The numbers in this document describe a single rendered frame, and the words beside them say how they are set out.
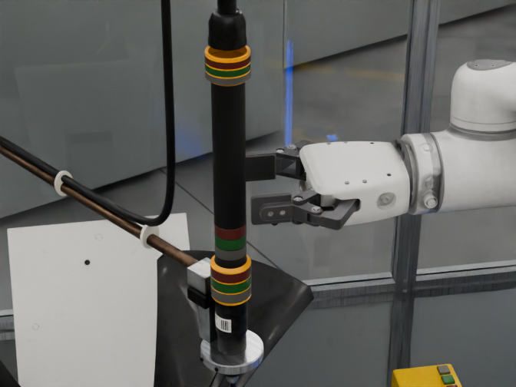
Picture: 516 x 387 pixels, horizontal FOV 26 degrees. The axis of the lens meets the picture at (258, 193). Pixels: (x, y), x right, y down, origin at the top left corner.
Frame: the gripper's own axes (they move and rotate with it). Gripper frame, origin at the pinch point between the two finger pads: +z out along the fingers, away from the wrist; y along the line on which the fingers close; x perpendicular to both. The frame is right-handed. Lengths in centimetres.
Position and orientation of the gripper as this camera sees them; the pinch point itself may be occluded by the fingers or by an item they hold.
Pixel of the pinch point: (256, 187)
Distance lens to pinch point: 114.1
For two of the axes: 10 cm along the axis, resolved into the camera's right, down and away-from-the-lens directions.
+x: 0.0, -8.6, -5.1
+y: -1.6, -5.1, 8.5
